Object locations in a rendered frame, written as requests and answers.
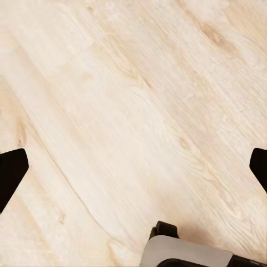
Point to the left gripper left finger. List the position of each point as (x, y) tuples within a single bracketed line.
[(13, 166)]

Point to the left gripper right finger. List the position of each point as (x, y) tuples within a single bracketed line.
[(258, 165)]

